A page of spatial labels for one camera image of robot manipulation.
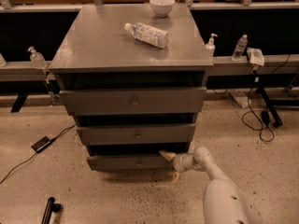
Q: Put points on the black stand leg right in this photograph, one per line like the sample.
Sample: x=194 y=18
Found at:
x=277 y=121

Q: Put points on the grey middle drawer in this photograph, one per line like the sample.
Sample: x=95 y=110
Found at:
x=142 y=134

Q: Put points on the black handle object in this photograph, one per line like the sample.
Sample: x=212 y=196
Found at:
x=52 y=213

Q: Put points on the black stand leg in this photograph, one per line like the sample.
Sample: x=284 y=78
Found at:
x=277 y=121
x=18 y=104

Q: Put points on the flat paper on floor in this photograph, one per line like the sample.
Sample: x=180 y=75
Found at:
x=241 y=98

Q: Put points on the grey bottom drawer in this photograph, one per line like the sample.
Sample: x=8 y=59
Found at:
x=131 y=162

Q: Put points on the black power adapter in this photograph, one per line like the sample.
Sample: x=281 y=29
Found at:
x=41 y=144

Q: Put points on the grey drawer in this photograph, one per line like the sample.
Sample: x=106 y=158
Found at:
x=142 y=134
x=131 y=162
x=133 y=101

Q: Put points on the clear pump bottle left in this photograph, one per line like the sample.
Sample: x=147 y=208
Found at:
x=37 y=59

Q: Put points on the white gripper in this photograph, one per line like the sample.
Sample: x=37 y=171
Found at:
x=178 y=162

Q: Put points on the lying plastic water bottle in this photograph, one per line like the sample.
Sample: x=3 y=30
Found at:
x=148 y=34

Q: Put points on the white crumpled packet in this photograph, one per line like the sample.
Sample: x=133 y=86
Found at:
x=255 y=56

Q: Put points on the grey bench rail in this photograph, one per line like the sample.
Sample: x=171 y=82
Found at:
x=222 y=66

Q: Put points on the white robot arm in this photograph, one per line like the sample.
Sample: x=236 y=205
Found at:
x=223 y=201

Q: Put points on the white pump dispenser bottle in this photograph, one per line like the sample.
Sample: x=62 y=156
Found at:
x=210 y=46

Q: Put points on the standing clear water bottle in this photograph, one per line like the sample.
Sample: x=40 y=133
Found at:
x=240 y=47

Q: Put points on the white ceramic bowl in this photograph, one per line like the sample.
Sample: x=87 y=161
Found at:
x=161 y=8

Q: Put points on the grey drawer cabinet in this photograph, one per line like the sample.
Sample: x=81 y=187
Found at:
x=99 y=54

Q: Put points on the grey top drawer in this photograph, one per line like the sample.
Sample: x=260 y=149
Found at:
x=133 y=101

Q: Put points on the black stand leg left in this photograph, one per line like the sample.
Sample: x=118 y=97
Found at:
x=18 y=104

